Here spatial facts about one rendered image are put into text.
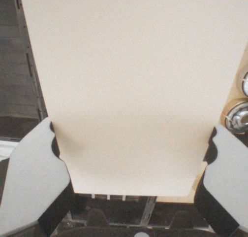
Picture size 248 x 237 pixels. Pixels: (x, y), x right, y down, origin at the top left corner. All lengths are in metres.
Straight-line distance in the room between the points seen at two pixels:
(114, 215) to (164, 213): 0.21
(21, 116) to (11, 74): 0.13
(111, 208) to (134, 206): 0.10
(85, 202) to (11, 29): 0.67
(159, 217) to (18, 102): 0.68
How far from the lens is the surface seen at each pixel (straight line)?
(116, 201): 0.74
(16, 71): 0.49
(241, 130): 0.54
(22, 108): 0.53
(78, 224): 1.91
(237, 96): 0.51
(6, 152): 0.94
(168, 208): 0.77
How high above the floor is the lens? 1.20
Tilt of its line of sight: 62 degrees down
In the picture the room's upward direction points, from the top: 177 degrees counter-clockwise
